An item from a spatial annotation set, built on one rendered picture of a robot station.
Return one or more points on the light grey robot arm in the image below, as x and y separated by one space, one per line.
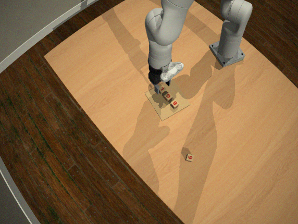
163 31

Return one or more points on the tan square mat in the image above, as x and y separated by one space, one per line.
162 107

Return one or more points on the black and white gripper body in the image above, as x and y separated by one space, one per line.
163 70

